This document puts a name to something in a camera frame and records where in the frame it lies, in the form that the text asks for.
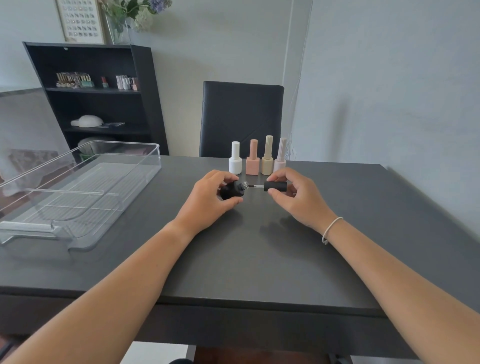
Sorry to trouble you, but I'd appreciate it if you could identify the black chair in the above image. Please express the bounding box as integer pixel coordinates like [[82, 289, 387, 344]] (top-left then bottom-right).
[[199, 80, 285, 158]]

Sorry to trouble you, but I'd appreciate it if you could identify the peach nail polish bottle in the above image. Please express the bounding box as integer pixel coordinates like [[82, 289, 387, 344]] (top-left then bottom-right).
[[245, 139, 260, 176]]

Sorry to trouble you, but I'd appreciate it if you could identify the person's right forearm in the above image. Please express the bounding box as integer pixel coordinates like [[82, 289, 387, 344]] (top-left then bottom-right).
[[314, 217, 480, 364]]

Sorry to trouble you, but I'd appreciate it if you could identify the white bowl-shaped container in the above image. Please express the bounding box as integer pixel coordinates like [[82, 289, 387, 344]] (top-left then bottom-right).
[[77, 137, 117, 155]]

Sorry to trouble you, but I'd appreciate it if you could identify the row of gold-capped polish bottles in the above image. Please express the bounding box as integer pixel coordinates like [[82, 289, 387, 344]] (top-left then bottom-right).
[[55, 72, 94, 89]]

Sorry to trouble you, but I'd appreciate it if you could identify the person's left hand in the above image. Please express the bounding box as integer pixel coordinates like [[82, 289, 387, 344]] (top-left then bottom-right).
[[175, 170, 244, 238]]

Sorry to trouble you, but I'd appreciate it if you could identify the clear plastic organizer tray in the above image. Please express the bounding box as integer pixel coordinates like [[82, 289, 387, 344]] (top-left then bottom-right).
[[0, 140, 162, 252]]

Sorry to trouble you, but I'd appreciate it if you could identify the black cap with brush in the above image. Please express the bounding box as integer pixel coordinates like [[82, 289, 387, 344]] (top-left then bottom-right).
[[247, 181, 288, 193]]

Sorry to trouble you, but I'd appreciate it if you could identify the white nail lamp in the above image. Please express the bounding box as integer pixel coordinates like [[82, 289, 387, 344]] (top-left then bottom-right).
[[70, 115, 104, 128]]

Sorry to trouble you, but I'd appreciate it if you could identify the framed nail colour chart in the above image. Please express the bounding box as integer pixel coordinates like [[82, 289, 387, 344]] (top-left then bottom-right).
[[55, 0, 106, 45]]

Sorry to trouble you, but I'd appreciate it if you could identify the pale pink nail polish bottle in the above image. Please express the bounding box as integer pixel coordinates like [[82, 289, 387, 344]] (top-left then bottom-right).
[[274, 137, 287, 173]]

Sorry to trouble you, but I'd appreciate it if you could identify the beige nail polish bottle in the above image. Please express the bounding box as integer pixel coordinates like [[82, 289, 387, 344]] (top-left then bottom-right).
[[261, 135, 275, 176]]

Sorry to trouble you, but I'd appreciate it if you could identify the black nail polish bottle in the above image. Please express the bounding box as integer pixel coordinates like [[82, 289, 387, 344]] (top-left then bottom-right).
[[219, 181, 249, 200]]

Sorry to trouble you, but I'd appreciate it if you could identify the white nail polish bottle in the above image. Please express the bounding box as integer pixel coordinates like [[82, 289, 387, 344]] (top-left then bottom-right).
[[228, 141, 243, 175]]

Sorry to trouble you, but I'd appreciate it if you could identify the black bookshelf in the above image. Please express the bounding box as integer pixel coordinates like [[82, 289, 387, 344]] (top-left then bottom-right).
[[22, 41, 169, 156]]

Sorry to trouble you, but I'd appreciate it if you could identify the white cord bracelet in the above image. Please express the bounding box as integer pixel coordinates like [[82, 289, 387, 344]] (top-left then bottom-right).
[[322, 216, 344, 245]]

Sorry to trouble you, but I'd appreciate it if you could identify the bunch of flowers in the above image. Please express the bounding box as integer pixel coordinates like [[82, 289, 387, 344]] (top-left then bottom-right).
[[98, 0, 173, 32]]

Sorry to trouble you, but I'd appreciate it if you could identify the person's left forearm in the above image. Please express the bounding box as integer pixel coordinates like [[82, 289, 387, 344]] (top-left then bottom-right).
[[0, 219, 197, 364]]

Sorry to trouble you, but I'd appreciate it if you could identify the glass vase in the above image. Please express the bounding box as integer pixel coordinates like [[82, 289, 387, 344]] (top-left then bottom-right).
[[104, 14, 132, 46]]

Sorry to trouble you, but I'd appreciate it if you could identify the row of white-capped polish bottles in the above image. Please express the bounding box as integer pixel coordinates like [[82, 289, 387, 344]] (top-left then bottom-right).
[[115, 75, 139, 91]]

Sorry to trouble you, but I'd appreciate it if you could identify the person's right hand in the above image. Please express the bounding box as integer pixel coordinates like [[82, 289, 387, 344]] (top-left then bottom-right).
[[266, 167, 338, 231]]

